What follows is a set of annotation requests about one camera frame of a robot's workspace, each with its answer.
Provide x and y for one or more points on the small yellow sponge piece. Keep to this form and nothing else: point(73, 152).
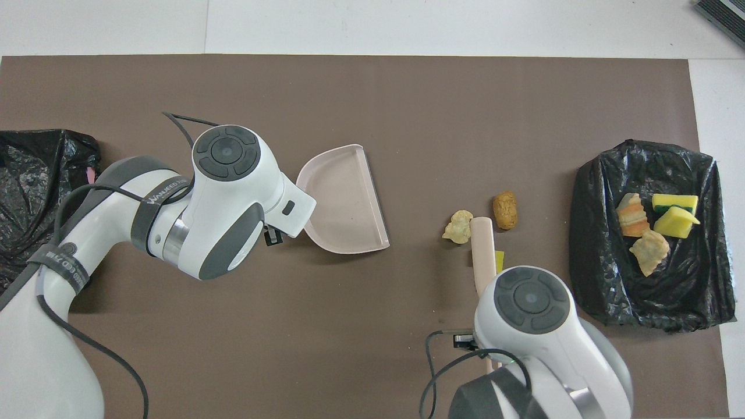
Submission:
point(499, 261)

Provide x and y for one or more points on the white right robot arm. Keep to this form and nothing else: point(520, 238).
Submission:
point(529, 302)

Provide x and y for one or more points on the black bag lined bin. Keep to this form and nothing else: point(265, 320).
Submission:
point(605, 279)

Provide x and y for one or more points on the round beige bread piece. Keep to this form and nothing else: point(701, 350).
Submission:
point(458, 226)

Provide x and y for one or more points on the beige orange layered bread piece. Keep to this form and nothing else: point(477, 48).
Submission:
point(632, 216)

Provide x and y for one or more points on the black bag bin pink spot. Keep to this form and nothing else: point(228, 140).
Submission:
point(29, 169)

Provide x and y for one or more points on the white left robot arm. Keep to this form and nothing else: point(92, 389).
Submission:
point(233, 192)

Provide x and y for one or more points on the beige hand brush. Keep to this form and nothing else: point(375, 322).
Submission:
point(483, 250)

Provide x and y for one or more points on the brown croquette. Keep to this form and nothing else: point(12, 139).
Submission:
point(504, 210)

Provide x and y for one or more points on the brown table mat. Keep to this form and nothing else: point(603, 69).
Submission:
point(407, 99)

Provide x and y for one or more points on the beige plastic dustpan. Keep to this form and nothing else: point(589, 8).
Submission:
point(346, 198)

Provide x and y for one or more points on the dark grey ribbed panel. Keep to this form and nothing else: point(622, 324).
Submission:
point(722, 17)

